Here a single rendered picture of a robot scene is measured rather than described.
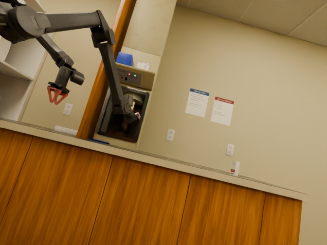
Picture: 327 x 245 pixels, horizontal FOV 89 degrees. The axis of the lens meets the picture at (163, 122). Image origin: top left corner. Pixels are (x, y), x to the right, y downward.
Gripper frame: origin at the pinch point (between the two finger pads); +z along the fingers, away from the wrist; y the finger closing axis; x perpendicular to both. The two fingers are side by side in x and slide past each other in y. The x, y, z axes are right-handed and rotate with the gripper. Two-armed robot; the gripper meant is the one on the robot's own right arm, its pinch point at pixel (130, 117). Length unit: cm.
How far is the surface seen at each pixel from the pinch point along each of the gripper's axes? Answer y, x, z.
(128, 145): -16.2, 11.0, 5.4
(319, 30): -8, -223, 30
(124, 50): 51, -22, 5
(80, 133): 5.7, 34.0, -3.5
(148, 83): 16.1, -23.2, 0.0
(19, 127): 19, 54, -24
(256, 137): -72, -103, 48
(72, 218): -38, 52, -21
